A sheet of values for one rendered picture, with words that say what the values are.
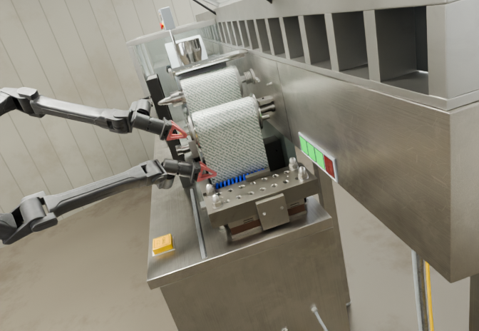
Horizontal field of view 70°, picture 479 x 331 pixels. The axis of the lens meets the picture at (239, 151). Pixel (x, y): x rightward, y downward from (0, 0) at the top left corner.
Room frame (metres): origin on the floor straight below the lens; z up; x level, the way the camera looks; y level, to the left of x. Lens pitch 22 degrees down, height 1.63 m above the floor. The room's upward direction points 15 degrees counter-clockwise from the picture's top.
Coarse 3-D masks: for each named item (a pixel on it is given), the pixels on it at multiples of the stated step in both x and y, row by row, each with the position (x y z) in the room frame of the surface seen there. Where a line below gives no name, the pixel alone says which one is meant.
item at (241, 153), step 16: (256, 128) 1.23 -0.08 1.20; (208, 144) 1.21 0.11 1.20; (224, 144) 1.21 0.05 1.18; (240, 144) 1.22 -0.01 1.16; (256, 144) 1.23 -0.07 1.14; (208, 160) 1.21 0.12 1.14; (224, 160) 1.21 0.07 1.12; (240, 160) 1.22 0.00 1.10; (256, 160) 1.23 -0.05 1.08; (224, 176) 1.21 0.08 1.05
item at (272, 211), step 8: (264, 200) 1.01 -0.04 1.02; (272, 200) 1.01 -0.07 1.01; (280, 200) 1.01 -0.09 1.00; (264, 208) 1.01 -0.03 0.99; (272, 208) 1.01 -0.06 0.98; (280, 208) 1.01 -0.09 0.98; (264, 216) 1.01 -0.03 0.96; (272, 216) 1.01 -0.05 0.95; (280, 216) 1.01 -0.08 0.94; (288, 216) 1.02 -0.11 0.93; (264, 224) 1.01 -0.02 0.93; (272, 224) 1.01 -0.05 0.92; (280, 224) 1.01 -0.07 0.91
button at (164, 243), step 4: (164, 236) 1.11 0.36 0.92; (168, 236) 1.10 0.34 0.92; (156, 240) 1.09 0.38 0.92; (160, 240) 1.09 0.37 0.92; (164, 240) 1.08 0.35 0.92; (168, 240) 1.07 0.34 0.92; (156, 244) 1.07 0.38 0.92; (160, 244) 1.06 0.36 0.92; (164, 244) 1.06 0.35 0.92; (168, 244) 1.05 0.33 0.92; (156, 248) 1.05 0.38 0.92; (160, 248) 1.05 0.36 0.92; (164, 248) 1.05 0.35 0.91; (168, 248) 1.05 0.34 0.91; (172, 248) 1.05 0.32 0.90; (156, 252) 1.04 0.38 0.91; (160, 252) 1.04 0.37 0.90
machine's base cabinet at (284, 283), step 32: (256, 256) 0.96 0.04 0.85; (288, 256) 0.97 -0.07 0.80; (320, 256) 0.98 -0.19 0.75; (160, 288) 0.92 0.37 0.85; (192, 288) 0.93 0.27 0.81; (224, 288) 0.94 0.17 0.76; (256, 288) 0.95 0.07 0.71; (288, 288) 0.97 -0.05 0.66; (320, 288) 0.98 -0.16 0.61; (192, 320) 0.93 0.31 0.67; (224, 320) 0.94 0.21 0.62; (256, 320) 0.95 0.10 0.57; (288, 320) 0.96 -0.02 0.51
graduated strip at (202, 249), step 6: (192, 192) 1.45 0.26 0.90; (192, 198) 1.39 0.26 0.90; (192, 204) 1.34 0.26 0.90; (198, 216) 1.23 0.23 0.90; (198, 222) 1.18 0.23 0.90; (198, 228) 1.14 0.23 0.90; (198, 234) 1.10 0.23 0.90; (198, 240) 1.06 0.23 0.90; (204, 240) 1.05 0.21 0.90; (204, 246) 1.02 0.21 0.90; (204, 252) 0.99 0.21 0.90; (204, 258) 0.95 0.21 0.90
